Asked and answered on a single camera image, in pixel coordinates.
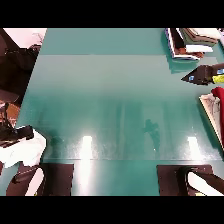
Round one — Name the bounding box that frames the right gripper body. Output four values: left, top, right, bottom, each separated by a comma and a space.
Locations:
207, 62, 224, 85

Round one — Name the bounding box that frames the brown garment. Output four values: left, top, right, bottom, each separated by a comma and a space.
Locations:
177, 47, 205, 60

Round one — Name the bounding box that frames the grey-green garment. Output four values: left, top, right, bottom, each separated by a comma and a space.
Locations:
181, 28, 220, 47

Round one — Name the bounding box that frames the white striped garment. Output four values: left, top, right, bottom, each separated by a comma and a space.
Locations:
164, 28, 202, 62

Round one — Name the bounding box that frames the black garment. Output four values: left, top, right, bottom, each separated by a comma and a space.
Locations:
169, 28, 188, 51

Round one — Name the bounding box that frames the heap of clothes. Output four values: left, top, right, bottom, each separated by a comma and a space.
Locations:
0, 28, 43, 105

